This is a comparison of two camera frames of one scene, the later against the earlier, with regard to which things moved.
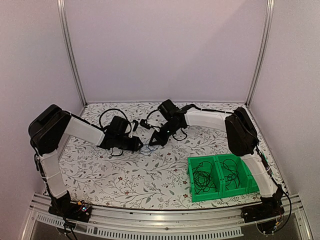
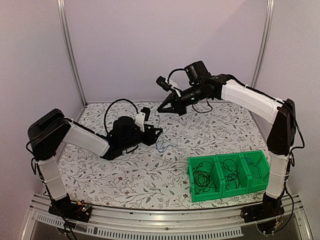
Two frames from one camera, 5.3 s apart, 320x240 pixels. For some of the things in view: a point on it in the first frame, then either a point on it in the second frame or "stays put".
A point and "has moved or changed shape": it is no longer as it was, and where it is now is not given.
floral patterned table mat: (155, 178) stays put
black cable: (231, 165) stays put
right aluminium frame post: (266, 39) stays put
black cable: (201, 177) stays put
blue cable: (150, 148) has moved or changed shape
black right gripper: (161, 140) -> (177, 106)
